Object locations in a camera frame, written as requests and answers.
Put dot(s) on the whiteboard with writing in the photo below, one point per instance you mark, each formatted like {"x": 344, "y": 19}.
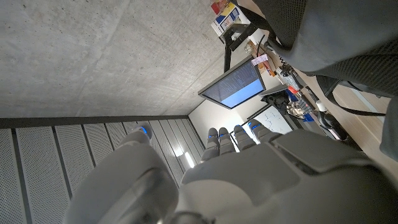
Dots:
{"x": 276, "y": 119}

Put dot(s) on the black backpack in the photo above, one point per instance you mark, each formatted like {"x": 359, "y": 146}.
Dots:
{"x": 326, "y": 31}

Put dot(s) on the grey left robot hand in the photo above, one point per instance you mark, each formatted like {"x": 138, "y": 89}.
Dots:
{"x": 248, "y": 186}

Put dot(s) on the black computer monitor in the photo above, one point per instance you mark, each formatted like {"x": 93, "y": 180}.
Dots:
{"x": 236, "y": 87}

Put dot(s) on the long ceiling light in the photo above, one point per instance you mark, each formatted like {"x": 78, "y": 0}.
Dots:
{"x": 189, "y": 159}

